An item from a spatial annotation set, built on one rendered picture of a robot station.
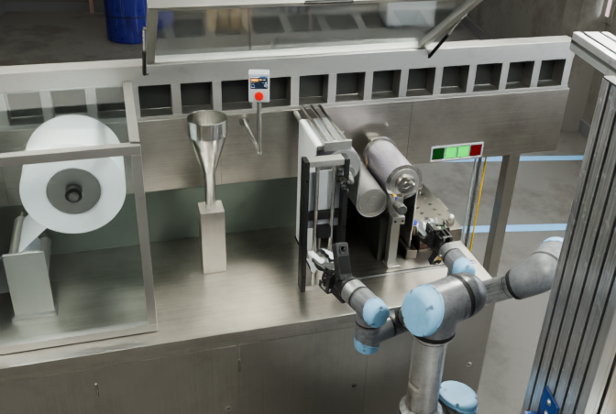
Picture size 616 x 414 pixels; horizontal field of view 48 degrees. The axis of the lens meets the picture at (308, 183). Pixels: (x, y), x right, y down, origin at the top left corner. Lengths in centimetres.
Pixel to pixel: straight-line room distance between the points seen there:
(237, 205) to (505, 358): 172
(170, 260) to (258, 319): 50
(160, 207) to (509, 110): 154
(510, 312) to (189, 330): 222
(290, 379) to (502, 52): 157
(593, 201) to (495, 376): 227
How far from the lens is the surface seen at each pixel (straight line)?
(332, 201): 242
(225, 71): 262
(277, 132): 275
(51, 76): 260
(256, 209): 290
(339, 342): 262
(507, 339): 397
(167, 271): 273
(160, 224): 287
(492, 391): 365
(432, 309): 170
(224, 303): 255
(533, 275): 216
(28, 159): 211
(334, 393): 279
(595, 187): 153
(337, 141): 243
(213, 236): 261
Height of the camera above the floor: 248
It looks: 28 degrees down
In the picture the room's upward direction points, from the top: 2 degrees clockwise
